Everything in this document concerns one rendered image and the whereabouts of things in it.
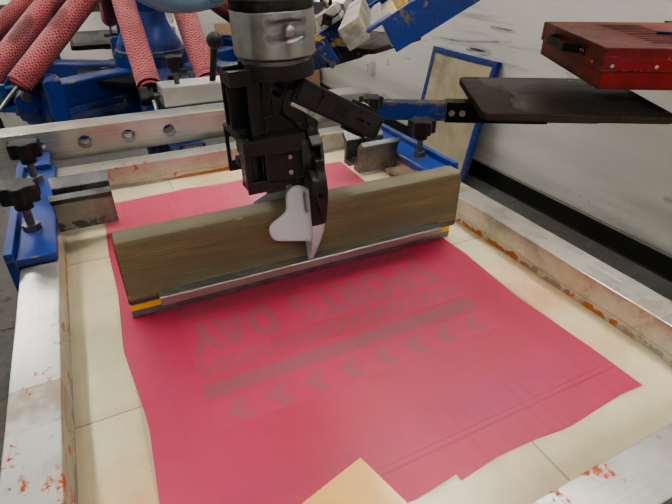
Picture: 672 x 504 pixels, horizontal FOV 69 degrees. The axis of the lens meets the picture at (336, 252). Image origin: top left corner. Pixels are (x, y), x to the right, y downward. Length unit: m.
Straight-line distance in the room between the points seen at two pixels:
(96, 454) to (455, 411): 0.29
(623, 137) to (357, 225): 2.21
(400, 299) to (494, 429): 0.18
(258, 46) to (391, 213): 0.25
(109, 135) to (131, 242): 0.44
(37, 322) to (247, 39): 0.32
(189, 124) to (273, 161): 0.47
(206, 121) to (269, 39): 0.50
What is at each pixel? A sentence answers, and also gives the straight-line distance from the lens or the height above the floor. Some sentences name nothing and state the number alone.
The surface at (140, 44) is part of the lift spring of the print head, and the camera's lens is 1.20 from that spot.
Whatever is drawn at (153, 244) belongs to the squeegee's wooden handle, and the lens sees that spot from 0.51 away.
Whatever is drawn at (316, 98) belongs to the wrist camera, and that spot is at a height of 1.17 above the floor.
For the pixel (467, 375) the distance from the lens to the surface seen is 0.48.
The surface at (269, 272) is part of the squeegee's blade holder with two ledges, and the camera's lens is 0.54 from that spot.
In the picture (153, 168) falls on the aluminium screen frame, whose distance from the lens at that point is 0.88.
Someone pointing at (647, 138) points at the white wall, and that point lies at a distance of 2.63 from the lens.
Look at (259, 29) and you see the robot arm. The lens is 0.45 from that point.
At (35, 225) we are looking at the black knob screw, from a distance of 0.68.
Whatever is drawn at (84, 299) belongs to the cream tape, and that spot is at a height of 0.95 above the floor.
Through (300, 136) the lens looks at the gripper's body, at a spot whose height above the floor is 1.14.
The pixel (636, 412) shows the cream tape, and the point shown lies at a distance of 0.51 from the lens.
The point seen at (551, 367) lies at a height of 0.95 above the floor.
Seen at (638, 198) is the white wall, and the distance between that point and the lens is 2.69.
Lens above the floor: 1.29
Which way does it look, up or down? 32 degrees down
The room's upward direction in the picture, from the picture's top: straight up
